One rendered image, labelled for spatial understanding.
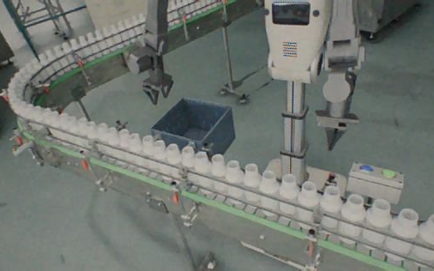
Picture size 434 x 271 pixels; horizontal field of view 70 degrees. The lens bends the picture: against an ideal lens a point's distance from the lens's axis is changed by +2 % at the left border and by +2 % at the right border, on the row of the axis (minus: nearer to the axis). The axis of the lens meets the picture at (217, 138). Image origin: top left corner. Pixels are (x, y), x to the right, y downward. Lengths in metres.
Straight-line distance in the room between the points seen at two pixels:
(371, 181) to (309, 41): 0.58
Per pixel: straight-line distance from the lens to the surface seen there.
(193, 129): 1.86
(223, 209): 1.08
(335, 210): 0.92
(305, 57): 1.33
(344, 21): 0.80
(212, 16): 2.94
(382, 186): 1.02
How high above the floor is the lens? 1.84
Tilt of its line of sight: 39 degrees down
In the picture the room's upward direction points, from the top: 10 degrees counter-clockwise
